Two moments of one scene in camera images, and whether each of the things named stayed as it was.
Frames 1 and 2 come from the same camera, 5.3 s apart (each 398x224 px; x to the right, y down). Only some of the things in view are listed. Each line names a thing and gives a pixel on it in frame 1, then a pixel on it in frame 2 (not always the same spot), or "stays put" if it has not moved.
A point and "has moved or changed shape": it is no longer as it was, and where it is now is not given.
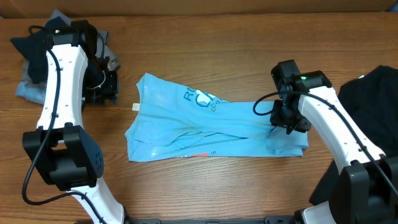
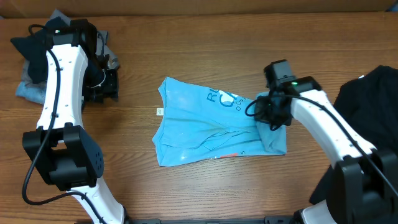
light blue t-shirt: [168, 120] has moved or changed shape
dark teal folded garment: [33, 48] stays put
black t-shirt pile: [370, 104] stays put
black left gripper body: [98, 85] stays put
